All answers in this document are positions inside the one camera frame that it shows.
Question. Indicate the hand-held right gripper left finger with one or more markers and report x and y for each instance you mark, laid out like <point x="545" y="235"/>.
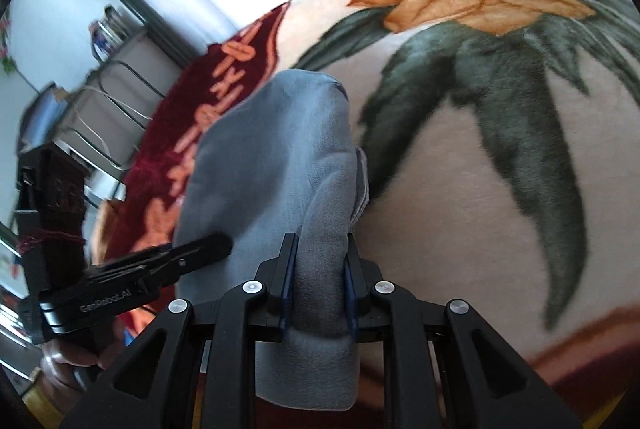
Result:
<point x="287" y="289"/>

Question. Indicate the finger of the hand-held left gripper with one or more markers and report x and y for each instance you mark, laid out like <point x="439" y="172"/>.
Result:
<point x="200" y="251"/>
<point x="120" y="266"/>

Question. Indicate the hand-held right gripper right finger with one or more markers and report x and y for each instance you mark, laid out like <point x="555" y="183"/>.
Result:
<point x="351" y="294"/>

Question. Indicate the grey pants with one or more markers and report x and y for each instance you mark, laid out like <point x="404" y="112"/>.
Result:
<point x="280" y="149"/>

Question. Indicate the person's left hand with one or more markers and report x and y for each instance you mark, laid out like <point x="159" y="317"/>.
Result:
<point x="60" y="359"/>

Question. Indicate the red floral plush blanket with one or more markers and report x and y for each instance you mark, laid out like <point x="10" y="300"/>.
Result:
<point x="500" y="209"/>

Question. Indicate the beige cabinet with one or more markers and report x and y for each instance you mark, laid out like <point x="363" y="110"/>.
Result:
<point x="160" y="54"/>

